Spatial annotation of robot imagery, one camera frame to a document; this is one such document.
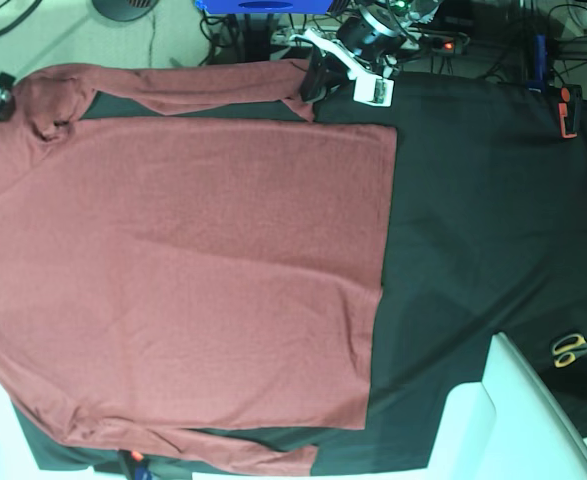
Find blue clamp top right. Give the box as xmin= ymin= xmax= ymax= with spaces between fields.
xmin=526 ymin=34 xmax=549 ymax=93

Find black table cloth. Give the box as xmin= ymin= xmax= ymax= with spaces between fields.
xmin=0 ymin=68 xmax=587 ymax=473

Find blue plastic box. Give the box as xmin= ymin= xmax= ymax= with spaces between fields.
xmin=195 ymin=0 xmax=332 ymax=15

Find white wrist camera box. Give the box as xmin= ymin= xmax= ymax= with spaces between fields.
xmin=353 ymin=76 xmax=394 ymax=107

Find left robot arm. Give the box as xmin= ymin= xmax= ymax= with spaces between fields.
xmin=290 ymin=1 xmax=440 ymax=107

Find black round stand base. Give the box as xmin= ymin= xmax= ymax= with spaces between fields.
xmin=91 ymin=0 xmax=158 ymax=22

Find white power strip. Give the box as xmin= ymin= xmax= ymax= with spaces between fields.
xmin=271 ymin=27 xmax=471 ymax=55

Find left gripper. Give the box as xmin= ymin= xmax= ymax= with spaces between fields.
xmin=299 ymin=27 xmax=398 ymax=103

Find yellow-handled scissors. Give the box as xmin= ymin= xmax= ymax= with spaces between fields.
xmin=551 ymin=333 xmax=587 ymax=368

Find blue orange clamp bottom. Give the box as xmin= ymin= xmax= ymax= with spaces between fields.
xmin=118 ymin=450 xmax=154 ymax=480

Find red long-sleeve T-shirt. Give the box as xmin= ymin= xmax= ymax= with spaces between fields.
xmin=0 ymin=61 xmax=397 ymax=476

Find black orange clamp right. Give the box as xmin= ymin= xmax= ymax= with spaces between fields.
xmin=557 ymin=84 xmax=583 ymax=139

